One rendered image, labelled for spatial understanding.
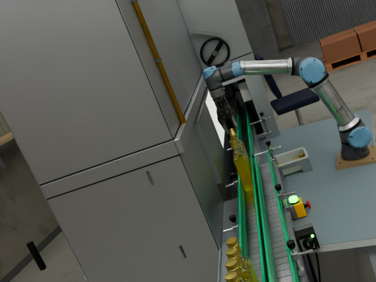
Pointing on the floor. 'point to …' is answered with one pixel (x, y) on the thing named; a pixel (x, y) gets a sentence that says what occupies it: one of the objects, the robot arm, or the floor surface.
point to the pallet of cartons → (349, 46)
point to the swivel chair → (288, 102)
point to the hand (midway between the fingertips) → (231, 130)
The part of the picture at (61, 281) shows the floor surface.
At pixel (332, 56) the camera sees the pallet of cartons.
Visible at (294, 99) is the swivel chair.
